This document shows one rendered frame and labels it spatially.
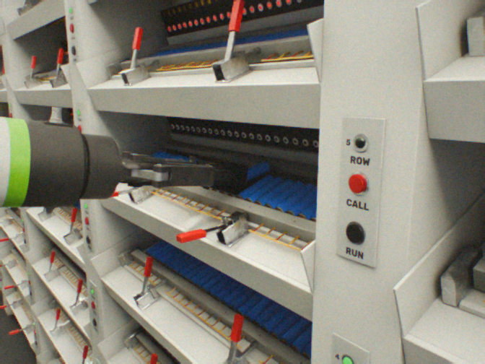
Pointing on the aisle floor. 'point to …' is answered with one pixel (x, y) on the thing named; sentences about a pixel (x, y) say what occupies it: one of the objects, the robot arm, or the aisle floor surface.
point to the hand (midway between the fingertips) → (221, 173)
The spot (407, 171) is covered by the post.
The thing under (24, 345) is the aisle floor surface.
